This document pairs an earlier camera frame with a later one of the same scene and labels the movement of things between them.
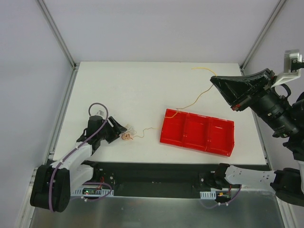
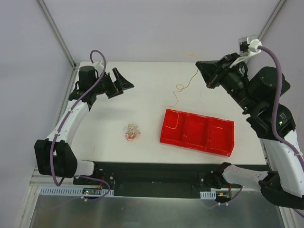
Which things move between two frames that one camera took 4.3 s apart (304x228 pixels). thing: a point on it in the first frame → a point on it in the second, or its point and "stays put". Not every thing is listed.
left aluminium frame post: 57,32 stays put
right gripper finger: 232,91 → 210,71
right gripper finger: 261,77 → 208,68
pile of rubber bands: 180,109 → 192,55
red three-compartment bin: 198,132 stays put
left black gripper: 109,131 → 113,86
